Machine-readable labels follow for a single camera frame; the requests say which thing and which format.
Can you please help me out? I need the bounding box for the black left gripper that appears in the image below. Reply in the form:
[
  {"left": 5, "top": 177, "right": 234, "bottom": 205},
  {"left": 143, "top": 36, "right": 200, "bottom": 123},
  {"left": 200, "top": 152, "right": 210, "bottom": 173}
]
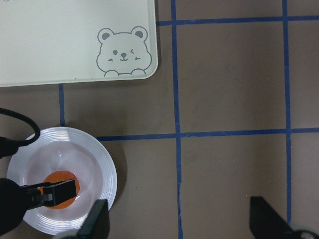
[{"left": 0, "top": 135, "right": 77, "bottom": 235}]

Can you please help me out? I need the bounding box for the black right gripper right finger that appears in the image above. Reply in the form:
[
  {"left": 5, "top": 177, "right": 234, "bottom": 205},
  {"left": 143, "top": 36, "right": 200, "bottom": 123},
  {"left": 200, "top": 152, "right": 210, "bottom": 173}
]
[{"left": 249, "top": 196, "right": 294, "bottom": 239}]

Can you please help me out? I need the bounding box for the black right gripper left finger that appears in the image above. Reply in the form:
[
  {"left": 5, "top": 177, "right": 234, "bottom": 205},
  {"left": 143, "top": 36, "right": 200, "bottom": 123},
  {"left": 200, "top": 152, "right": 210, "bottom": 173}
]
[{"left": 77, "top": 199, "right": 110, "bottom": 239}]

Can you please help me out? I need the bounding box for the orange fruit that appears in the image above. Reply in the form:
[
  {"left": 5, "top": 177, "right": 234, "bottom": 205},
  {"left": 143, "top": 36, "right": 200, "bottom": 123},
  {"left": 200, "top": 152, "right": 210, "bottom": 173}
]
[{"left": 43, "top": 171, "right": 80, "bottom": 210}]

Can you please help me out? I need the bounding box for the cream bear tray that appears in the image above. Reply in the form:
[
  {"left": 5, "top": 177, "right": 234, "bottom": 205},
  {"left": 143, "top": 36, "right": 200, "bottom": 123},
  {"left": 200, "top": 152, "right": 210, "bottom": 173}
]
[{"left": 0, "top": 0, "right": 158, "bottom": 87}]

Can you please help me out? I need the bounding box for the white ridged plate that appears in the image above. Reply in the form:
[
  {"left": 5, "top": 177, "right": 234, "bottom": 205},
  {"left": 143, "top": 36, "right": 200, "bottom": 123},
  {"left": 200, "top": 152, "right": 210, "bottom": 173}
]
[{"left": 7, "top": 127, "right": 117, "bottom": 235}]

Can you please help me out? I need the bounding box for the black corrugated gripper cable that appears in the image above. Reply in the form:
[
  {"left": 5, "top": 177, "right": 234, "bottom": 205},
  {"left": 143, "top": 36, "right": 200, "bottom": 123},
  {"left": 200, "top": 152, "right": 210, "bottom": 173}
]
[{"left": 0, "top": 107, "right": 41, "bottom": 147}]

